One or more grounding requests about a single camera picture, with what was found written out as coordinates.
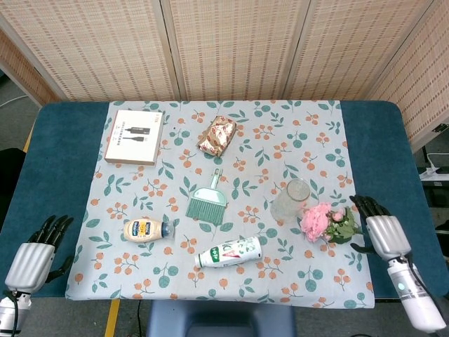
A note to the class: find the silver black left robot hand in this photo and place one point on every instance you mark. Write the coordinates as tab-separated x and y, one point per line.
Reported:
31	263

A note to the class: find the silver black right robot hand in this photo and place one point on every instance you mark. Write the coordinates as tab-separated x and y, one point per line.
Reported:
387	235

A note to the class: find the pink flower bouquet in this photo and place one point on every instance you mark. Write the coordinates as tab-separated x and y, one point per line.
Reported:
315	221

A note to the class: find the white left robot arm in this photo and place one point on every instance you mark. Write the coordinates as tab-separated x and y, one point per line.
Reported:
7	314

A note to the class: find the clear textured glass vase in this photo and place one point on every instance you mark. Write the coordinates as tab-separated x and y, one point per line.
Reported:
287	207

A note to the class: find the green hand brush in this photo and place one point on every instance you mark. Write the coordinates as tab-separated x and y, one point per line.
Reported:
207	205

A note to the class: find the mayonnaise squeeze bottle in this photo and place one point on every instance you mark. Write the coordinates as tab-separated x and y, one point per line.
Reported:
142	230

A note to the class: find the floral print tablecloth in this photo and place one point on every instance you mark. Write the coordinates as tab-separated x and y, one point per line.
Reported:
245	281

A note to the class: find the white AD milk bottle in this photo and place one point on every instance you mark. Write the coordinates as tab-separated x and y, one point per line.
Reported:
228	252

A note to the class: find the gold red snack packet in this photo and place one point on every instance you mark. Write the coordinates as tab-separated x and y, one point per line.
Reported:
217	136

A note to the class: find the bamboo folding screen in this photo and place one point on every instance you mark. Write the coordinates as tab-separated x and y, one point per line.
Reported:
231	49

